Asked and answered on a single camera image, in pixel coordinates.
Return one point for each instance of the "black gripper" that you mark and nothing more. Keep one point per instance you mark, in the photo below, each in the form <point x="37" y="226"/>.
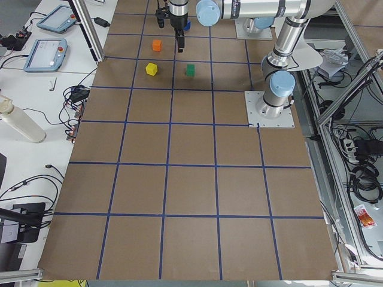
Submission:
<point x="178" y="21"/>

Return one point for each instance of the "blue wooden block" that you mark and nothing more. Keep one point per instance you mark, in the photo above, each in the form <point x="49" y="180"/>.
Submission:
<point x="188" y="26"/>

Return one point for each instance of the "orange wooden block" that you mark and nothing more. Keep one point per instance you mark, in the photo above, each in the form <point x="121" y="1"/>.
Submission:
<point x="157" y="45"/>

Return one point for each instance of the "green wooden block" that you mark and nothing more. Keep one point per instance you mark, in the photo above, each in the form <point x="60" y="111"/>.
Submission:
<point x="190" y="70"/>

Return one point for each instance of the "yellow wooden block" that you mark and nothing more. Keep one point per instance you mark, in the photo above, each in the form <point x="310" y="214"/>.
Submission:
<point x="151" y="69"/>

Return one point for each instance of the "black power adapter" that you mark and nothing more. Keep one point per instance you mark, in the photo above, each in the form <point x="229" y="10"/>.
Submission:
<point x="101" y="22"/>

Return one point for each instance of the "far teach pendant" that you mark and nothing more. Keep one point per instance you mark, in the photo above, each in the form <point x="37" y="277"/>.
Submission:
<point x="59" y="20"/>

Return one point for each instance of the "teach pendant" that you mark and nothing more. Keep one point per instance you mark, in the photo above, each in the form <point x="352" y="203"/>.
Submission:
<point x="59" y="20"/>
<point x="46" y="55"/>

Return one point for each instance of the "near teach pendant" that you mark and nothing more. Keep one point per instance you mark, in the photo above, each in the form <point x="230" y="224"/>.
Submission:
<point x="46" y="55"/>

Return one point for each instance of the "allen key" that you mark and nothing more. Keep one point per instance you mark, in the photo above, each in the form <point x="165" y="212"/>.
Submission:
<point x="53" y="85"/>

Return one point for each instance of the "white bottle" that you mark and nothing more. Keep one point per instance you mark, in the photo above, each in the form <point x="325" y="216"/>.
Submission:
<point x="16" y="118"/>

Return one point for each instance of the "red snack packet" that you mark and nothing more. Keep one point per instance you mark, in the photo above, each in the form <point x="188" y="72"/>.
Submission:
<point x="363" y="216"/>

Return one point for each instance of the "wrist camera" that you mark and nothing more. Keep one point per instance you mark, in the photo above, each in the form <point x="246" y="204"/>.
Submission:
<point x="162" y="13"/>

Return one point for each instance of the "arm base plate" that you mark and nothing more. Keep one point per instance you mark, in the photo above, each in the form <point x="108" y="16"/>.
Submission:
<point x="260" y="114"/>
<point x="265" y="35"/>

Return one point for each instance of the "aluminium frame post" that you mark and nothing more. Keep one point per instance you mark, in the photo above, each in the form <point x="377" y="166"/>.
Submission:
<point x="83" y="17"/>

